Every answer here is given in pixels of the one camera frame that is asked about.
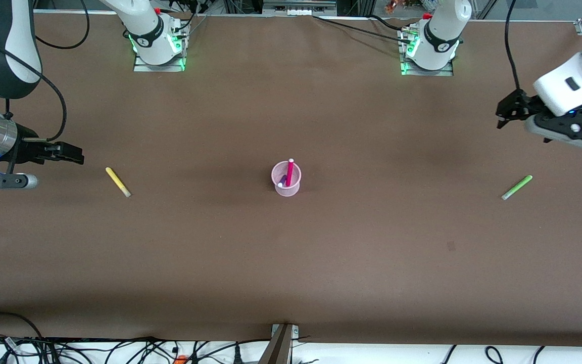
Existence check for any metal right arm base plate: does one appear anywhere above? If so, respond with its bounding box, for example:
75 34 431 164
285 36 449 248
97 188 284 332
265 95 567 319
133 55 187 72

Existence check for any grey power strip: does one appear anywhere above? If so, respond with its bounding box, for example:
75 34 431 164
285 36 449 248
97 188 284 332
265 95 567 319
262 0 338 17

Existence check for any white lower shelf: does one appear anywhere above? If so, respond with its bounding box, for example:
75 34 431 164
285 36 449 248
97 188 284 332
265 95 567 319
0 341 582 364

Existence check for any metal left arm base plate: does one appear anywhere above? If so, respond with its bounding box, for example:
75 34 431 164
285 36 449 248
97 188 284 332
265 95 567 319
400 60 454 77

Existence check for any black cable on table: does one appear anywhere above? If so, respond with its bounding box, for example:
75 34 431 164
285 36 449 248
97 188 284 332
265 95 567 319
312 15 413 41

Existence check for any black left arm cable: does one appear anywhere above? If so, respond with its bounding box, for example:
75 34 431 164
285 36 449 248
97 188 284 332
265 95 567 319
504 0 524 92

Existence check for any yellow marker pen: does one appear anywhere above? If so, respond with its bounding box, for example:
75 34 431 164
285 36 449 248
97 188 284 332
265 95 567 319
105 167 132 198

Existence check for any pink pen holder cup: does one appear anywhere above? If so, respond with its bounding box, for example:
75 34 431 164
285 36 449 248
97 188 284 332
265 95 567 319
271 161 302 197

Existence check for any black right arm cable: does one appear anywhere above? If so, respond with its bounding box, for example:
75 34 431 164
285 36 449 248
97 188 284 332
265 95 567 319
0 0 90 143

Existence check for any black looped floor cable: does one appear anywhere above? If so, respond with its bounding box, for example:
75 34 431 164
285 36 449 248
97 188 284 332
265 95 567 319
0 311 44 364

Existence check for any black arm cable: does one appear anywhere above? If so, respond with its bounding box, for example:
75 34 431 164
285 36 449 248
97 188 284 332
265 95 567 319
0 0 90 143
504 0 524 92

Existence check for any green marker pen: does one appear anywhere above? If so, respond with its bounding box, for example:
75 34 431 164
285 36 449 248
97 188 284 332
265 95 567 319
502 175 533 201

